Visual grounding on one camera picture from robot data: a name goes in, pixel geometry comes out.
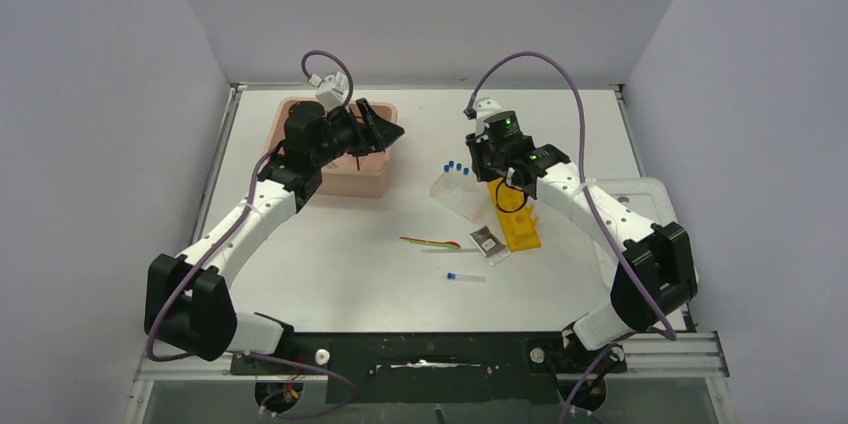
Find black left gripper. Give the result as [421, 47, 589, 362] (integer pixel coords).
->
[312, 99, 403, 168]

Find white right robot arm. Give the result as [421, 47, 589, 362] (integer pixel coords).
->
[465, 111, 698, 371]

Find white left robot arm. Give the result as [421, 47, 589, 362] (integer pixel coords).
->
[144, 98, 405, 362]

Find pink plastic bin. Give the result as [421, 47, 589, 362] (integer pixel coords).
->
[265, 97, 392, 199]

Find clear plastic tube box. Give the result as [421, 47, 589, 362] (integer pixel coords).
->
[429, 168, 492, 223]

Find yellow test tube rack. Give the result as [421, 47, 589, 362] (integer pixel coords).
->
[487, 179, 542, 253]

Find small dark sample bag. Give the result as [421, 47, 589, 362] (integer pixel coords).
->
[469, 226, 511, 266]

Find red green stirring sticks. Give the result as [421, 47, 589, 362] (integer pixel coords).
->
[399, 236, 476, 253]

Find test tube blue cap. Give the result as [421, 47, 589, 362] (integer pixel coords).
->
[446, 272, 486, 283]

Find white plastic tray lid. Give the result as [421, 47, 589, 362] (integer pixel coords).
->
[590, 177, 678, 291]

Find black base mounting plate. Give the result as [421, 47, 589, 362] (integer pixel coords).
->
[230, 331, 628, 404]

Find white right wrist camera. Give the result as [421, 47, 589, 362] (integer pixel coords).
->
[462, 97, 502, 124]

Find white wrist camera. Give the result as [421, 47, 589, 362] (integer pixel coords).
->
[462, 97, 502, 124]
[308, 71, 351, 112]

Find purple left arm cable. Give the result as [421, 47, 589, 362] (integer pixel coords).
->
[145, 50, 362, 421]

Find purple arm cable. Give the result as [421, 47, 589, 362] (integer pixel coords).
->
[145, 50, 362, 421]
[466, 51, 678, 424]

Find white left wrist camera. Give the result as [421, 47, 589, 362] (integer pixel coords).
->
[308, 71, 351, 112]

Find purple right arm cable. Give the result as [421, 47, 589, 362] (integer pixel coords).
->
[466, 51, 678, 424]

